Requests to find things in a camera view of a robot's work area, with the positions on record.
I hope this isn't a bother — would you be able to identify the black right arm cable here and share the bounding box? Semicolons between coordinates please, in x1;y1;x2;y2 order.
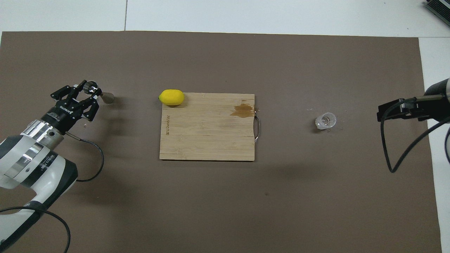
380;98;450;173

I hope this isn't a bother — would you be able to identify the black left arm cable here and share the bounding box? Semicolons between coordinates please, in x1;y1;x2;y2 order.
0;132;105;253

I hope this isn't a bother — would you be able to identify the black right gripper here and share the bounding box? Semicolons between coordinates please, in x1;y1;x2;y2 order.
377;98;450;122

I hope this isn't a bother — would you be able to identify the brown table mat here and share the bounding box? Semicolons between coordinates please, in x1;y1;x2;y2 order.
0;31;443;253

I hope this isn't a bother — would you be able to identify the yellow lemon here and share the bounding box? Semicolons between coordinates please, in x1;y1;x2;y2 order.
159;89;185;106

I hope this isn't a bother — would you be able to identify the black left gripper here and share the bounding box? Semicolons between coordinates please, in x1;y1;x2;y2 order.
41;80;100;135

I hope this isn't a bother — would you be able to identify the clear plastic cup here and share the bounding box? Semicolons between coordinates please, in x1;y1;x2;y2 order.
315;112;337;130

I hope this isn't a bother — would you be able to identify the grey ribbed device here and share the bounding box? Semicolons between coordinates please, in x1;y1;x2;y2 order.
424;0;450;27

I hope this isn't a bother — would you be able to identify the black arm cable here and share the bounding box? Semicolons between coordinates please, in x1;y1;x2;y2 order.
0;132;105;253
380;98;450;173

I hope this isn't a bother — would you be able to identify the steel jigger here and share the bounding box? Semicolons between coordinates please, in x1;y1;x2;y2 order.
83;80;115;104

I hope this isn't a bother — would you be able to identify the bamboo cutting board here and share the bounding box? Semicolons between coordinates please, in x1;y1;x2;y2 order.
159;93;261;162

